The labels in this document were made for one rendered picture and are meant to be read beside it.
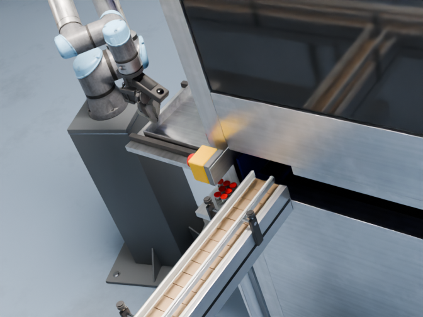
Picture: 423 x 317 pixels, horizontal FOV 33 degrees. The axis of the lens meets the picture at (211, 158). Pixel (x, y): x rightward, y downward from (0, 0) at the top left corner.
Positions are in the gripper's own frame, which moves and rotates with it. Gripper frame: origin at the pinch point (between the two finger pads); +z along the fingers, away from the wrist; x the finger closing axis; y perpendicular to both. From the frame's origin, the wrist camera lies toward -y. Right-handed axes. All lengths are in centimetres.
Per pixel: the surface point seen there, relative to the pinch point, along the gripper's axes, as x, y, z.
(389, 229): 13, -85, 5
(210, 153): 17.0, -37.5, -11.0
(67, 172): -30, 126, 90
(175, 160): 10.8, -14.7, 3.9
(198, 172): 21.7, -35.8, -8.0
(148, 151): 10.2, -3.1, 3.8
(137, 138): 8.1, 2.6, 1.8
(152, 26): -159, 170, 90
